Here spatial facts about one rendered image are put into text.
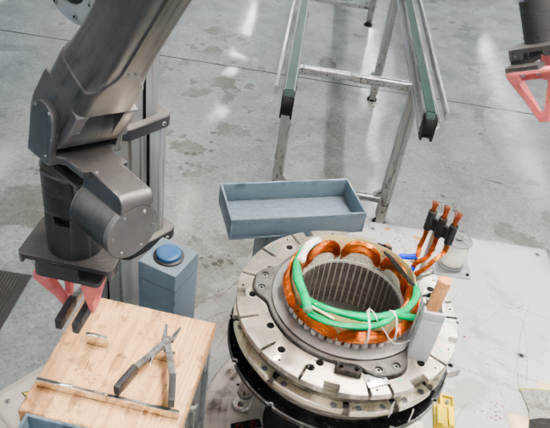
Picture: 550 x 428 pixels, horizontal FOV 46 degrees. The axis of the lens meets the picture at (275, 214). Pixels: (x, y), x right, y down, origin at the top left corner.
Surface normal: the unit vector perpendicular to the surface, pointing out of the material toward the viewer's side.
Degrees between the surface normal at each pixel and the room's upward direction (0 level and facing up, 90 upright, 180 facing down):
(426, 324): 90
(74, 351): 0
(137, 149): 90
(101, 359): 0
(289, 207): 0
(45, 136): 80
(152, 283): 90
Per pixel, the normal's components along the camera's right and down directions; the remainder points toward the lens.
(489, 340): 0.12, -0.78
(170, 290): -0.43, 0.51
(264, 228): 0.23, 0.62
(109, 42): -0.60, 0.28
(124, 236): 0.73, 0.50
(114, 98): 0.54, 0.82
